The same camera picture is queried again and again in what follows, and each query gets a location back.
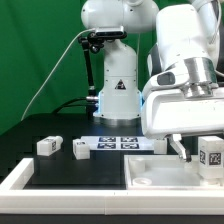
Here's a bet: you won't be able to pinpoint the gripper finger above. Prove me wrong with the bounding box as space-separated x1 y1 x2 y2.
169 134 192 163

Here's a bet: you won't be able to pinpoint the white fiducial marker sheet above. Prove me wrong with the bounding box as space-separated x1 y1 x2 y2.
81 136 154 150

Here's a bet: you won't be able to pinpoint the black mounted camera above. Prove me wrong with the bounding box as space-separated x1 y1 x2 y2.
94 26 127 40

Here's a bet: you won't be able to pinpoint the white camera cable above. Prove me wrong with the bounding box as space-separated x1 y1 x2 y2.
20 28 98 122

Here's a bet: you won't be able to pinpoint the white square table top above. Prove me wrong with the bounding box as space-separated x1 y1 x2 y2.
124 155 224 190

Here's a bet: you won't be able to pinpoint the white U-shaped fence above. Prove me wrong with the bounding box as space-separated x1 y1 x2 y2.
0 158 224 215

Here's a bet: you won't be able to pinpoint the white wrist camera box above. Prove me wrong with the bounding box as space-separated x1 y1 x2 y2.
142 63 189 100

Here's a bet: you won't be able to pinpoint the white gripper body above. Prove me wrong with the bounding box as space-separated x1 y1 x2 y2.
141 88 224 139

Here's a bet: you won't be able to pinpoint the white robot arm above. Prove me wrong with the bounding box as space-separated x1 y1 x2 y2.
81 0 224 161

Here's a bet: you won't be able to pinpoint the black cables at base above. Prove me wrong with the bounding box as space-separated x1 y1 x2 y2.
53 96 90 115

